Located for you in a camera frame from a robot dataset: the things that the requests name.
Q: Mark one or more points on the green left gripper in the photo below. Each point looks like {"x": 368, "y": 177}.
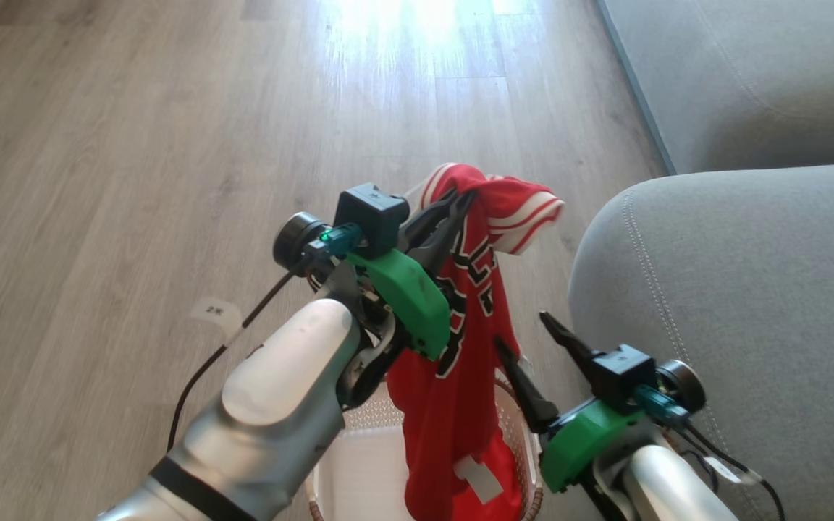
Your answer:
{"x": 410, "y": 297}

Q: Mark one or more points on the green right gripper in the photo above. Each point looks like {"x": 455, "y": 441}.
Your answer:
{"x": 583, "y": 438}

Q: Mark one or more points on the red basketball jersey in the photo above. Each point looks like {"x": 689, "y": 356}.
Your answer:
{"x": 453, "y": 405}

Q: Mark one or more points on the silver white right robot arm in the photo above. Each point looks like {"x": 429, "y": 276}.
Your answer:
{"x": 670, "y": 485}

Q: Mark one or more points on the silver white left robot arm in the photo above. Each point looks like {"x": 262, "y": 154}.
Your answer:
{"x": 279, "y": 376}

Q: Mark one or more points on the white laundry basket brown rim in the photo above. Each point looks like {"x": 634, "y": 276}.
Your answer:
{"x": 359, "y": 470}

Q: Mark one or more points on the grey fabric sofa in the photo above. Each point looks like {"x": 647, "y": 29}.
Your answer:
{"x": 764, "y": 304}

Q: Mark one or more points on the white floor tape label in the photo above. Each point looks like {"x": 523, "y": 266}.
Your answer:
{"x": 213, "y": 312}

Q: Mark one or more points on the grey sofa section dark base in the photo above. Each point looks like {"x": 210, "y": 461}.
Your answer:
{"x": 764, "y": 79}

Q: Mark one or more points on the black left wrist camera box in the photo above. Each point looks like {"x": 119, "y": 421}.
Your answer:
{"x": 373, "y": 213}

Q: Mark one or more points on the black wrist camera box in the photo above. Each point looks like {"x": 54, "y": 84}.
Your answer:
{"x": 623, "y": 376}
{"x": 373, "y": 213}

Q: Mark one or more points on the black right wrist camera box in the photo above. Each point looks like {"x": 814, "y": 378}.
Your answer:
{"x": 623, "y": 376}

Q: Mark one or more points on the teal left camera connector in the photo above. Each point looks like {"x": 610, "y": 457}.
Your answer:
{"x": 341, "y": 239}

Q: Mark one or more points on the teal camera connector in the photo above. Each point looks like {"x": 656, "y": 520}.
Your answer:
{"x": 341, "y": 239}
{"x": 659, "y": 407}

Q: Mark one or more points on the teal right camera connector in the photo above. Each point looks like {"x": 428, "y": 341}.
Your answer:
{"x": 659, "y": 407}

